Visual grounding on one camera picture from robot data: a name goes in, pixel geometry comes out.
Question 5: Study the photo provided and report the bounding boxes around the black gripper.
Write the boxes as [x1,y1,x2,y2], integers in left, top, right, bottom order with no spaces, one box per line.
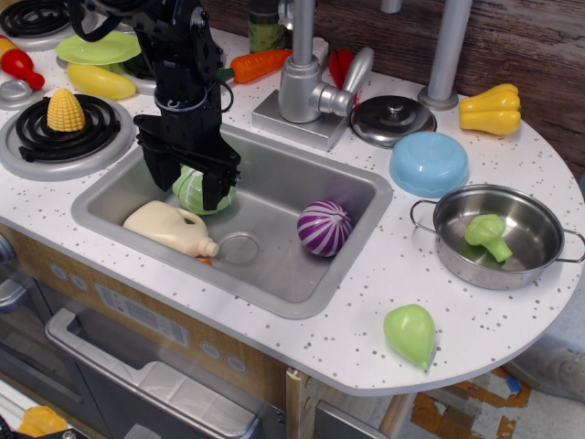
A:
[133,105,240,211]

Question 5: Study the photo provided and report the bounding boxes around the green toy broccoli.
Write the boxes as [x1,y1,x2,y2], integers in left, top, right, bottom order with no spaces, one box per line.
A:
[463,214,513,262]

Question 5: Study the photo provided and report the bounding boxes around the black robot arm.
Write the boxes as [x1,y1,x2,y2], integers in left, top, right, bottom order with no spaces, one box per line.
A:
[68,1,240,210]

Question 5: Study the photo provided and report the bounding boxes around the stainless steel pan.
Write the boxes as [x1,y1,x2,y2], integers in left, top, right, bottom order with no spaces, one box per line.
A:
[409,184,584,290]

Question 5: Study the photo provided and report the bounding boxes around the green toy cabbage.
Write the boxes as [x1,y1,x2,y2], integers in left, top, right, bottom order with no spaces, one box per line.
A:
[172,166,237,216]

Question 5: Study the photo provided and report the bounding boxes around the cream toy jug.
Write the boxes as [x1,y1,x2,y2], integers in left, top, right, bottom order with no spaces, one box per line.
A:
[122,201,219,257]

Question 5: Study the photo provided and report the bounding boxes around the silver sink basin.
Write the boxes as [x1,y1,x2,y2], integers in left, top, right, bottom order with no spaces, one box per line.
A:
[72,125,392,318]

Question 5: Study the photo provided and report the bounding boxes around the orange toy carrot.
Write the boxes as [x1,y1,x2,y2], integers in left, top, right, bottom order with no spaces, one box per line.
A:
[216,48,293,83]

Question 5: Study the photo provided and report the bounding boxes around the yellow toy squash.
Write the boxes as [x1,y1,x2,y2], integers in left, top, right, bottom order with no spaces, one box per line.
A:
[67,63,136,100]

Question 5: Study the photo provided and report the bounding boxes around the silver toy faucet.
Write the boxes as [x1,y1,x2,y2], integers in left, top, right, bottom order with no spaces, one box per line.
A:
[251,0,374,152]

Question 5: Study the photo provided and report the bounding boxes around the yellow toy corn cob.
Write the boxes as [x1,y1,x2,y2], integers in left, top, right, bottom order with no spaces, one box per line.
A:
[47,89,86,133]

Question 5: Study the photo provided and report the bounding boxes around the purple striped toy onion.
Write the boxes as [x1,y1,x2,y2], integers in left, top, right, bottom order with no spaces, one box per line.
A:
[297,200,354,258]

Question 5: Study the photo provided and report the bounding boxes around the green toy plate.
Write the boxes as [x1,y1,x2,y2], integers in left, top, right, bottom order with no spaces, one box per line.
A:
[56,31,142,66]

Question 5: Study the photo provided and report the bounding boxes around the black front stove burner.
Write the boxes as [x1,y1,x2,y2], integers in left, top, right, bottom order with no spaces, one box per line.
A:
[1,94,134,182]

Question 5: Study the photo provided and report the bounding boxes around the green can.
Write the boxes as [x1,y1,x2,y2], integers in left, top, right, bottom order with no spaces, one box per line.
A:
[248,0,285,53]

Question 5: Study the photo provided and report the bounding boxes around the red toy pepper slice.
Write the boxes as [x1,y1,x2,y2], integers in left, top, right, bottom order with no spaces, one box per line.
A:
[328,48,354,90]

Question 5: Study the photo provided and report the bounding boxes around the grey stove knob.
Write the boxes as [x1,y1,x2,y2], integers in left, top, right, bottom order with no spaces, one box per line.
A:
[0,80,44,111]

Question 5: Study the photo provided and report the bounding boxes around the steel pot lid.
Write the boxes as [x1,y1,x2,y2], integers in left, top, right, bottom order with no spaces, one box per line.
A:
[350,95,437,148]

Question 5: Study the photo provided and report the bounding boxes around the red toy ketchup bottle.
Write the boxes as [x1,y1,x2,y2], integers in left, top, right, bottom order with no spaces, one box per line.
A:
[1,35,45,91]

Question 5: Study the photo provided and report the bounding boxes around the black back-left stove burner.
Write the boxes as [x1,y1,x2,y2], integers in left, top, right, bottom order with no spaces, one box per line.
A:
[1,0,75,52]

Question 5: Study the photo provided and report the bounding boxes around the light blue bowl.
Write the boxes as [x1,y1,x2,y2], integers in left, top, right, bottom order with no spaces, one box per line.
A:
[389,132,469,198]

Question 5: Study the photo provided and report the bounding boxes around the grey support pole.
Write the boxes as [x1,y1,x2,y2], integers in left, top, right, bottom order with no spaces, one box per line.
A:
[418,0,473,111]

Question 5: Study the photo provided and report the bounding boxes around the green toy pear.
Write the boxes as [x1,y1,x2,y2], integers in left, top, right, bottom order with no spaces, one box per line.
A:
[383,304,435,371]

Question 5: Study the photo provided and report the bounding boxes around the yellow toy on floor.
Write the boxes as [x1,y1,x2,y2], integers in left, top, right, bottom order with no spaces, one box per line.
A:
[17,406,69,438]

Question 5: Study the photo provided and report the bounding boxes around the yellow toy bell pepper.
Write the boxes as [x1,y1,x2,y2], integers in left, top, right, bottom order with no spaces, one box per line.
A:
[459,83,522,136]

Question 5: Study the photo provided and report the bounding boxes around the grey oven door handle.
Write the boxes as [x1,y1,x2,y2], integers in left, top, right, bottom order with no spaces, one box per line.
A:
[46,308,261,438]

